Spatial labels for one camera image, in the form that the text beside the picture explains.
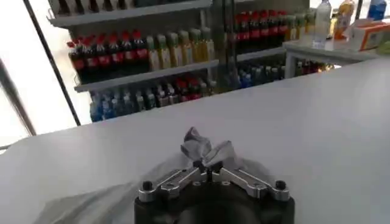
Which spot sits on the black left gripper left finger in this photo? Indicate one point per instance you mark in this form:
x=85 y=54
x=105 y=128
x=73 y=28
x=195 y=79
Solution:
x=176 y=182

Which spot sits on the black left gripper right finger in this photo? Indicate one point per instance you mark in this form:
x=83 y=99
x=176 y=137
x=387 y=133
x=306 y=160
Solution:
x=246 y=181

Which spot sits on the white shirt with colourful print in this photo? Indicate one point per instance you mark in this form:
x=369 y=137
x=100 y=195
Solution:
x=196 y=146

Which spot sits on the shelf rack with bottles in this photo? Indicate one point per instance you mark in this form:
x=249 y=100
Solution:
x=146 y=58

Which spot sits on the white side table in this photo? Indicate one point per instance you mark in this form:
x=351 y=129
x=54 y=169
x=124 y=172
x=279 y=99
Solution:
x=329 y=50

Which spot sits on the thin dark pole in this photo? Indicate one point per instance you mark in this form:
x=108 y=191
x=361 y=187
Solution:
x=53 y=65

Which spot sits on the clear plastic bottle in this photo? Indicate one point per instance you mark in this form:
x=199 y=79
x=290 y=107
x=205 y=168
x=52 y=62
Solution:
x=321 y=24

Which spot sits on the orange drink bottle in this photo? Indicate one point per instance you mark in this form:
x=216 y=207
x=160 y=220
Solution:
x=343 y=18

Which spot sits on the white and orange box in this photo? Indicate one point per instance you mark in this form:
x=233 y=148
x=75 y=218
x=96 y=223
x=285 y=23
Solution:
x=370 y=35

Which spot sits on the blue bottle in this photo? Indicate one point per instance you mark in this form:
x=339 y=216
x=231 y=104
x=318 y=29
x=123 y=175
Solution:
x=377 y=9

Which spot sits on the grey window frame post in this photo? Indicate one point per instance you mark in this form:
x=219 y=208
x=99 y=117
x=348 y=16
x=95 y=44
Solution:
x=16 y=100

